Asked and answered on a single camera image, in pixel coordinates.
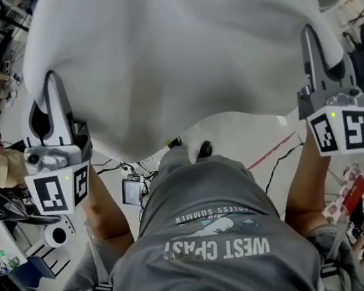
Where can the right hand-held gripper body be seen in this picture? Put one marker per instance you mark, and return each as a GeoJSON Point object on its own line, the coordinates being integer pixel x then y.
{"type": "Point", "coordinates": [342, 131]}

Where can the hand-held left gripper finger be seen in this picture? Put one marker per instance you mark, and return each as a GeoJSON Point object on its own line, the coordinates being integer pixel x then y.
{"type": "Point", "coordinates": [59, 105]}
{"type": "Point", "coordinates": [29, 130]}

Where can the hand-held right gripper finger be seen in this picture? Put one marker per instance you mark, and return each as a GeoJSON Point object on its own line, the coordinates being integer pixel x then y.
{"type": "Point", "coordinates": [314, 60]}
{"type": "Point", "coordinates": [348, 77]}

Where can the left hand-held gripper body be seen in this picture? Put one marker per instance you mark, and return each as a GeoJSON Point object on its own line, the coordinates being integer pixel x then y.
{"type": "Point", "coordinates": [56, 187]}

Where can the white tablecloth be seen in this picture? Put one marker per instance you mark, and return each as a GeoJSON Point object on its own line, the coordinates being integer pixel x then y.
{"type": "Point", "coordinates": [169, 58]}

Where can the person's right forearm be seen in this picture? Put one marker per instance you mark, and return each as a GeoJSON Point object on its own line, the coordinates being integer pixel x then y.
{"type": "Point", "coordinates": [305, 190]}

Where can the person's left forearm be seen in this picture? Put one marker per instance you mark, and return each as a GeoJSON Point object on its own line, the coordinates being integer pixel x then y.
{"type": "Point", "coordinates": [105, 210]}

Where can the white cylindrical device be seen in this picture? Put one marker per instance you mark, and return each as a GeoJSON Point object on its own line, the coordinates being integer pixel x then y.
{"type": "Point", "coordinates": [59, 235]}

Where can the red box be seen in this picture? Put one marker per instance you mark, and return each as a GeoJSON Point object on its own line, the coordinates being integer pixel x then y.
{"type": "Point", "coordinates": [355, 195]}

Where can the small screen device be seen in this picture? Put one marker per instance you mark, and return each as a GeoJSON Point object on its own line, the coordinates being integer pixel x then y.
{"type": "Point", "coordinates": [132, 192]}

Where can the person's black shoe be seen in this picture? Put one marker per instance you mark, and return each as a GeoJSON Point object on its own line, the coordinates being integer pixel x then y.
{"type": "Point", "coordinates": [204, 149]}
{"type": "Point", "coordinates": [175, 142]}

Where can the person's grey printed t-shirt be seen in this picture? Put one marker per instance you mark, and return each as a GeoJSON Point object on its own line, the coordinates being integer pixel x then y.
{"type": "Point", "coordinates": [212, 255]}

